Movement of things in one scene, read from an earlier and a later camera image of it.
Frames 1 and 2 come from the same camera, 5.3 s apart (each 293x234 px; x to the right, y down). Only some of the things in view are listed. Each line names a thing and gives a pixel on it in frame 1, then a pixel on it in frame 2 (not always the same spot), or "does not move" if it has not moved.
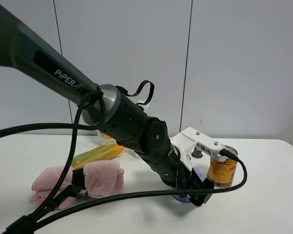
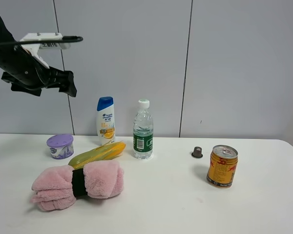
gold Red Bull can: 223,173 does not move
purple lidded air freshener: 185,199 -> 61,146
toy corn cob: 105,152 does not move
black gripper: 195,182 -> 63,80
